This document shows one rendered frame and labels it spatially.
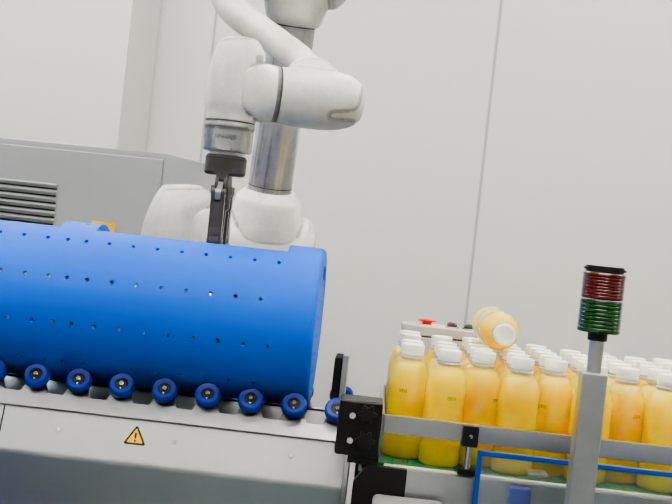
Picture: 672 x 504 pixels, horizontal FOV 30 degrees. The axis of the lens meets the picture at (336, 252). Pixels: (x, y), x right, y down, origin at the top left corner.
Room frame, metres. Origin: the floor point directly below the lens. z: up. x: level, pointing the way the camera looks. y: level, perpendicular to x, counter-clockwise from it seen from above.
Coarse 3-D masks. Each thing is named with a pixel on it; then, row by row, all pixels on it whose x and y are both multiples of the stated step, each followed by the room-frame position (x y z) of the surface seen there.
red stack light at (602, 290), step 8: (584, 272) 1.84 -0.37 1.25; (592, 272) 1.83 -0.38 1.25; (584, 280) 1.84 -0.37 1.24; (592, 280) 1.83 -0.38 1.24; (600, 280) 1.82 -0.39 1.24; (608, 280) 1.82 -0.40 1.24; (616, 280) 1.82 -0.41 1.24; (624, 280) 1.83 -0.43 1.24; (584, 288) 1.84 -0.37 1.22; (592, 288) 1.83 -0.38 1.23; (600, 288) 1.82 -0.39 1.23; (608, 288) 1.82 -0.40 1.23; (616, 288) 1.82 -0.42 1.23; (584, 296) 1.84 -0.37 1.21; (592, 296) 1.82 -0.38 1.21; (600, 296) 1.82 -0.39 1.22; (608, 296) 1.82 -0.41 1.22; (616, 296) 1.82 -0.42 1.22
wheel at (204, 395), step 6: (204, 384) 2.13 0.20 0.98; (210, 384) 2.13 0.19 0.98; (198, 390) 2.13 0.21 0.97; (204, 390) 2.13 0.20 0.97; (210, 390) 2.13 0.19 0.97; (216, 390) 2.13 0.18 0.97; (198, 396) 2.12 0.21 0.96; (204, 396) 2.12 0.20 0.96; (210, 396) 2.12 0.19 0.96; (216, 396) 2.12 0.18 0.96; (198, 402) 2.12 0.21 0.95; (204, 402) 2.11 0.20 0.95; (210, 402) 2.11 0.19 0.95; (216, 402) 2.12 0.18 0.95
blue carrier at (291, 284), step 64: (0, 256) 2.12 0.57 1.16; (64, 256) 2.13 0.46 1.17; (128, 256) 2.13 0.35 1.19; (192, 256) 2.14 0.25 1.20; (256, 256) 2.15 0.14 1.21; (320, 256) 2.17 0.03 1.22; (0, 320) 2.11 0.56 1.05; (64, 320) 2.10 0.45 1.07; (128, 320) 2.10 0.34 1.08; (192, 320) 2.09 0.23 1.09; (256, 320) 2.09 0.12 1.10; (320, 320) 2.29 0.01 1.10; (192, 384) 2.15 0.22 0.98; (256, 384) 2.13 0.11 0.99
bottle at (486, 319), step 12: (480, 312) 2.31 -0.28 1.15; (492, 312) 2.23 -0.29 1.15; (504, 312) 2.23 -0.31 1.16; (480, 324) 2.24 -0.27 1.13; (492, 324) 2.19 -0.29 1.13; (516, 324) 2.20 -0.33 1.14; (480, 336) 2.24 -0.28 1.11; (492, 336) 2.18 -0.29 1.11; (516, 336) 2.19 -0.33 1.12; (492, 348) 2.22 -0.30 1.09; (504, 348) 2.20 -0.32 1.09
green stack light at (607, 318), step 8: (584, 304) 1.83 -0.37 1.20; (592, 304) 1.82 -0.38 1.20; (600, 304) 1.82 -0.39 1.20; (608, 304) 1.82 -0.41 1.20; (616, 304) 1.82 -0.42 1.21; (584, 312) 1.83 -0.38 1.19; (592, 312) 1.82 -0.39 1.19; (600, 312) 1.82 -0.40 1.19; (608, 312) 1.82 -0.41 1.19; (616, 312) 1.82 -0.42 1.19; (584, 320) 1.83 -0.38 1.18; (592, 320) 1.82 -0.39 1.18; (600, 320) 1.82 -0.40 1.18; (608, 320) 1.82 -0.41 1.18; (616, 320) 1.83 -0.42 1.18; (584, 328) 1.83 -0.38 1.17; (592, 328) 1.82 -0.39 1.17; (600, 328) 1.82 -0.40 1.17; (608, 328) 1.82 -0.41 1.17; (616, 328) 1.83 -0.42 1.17
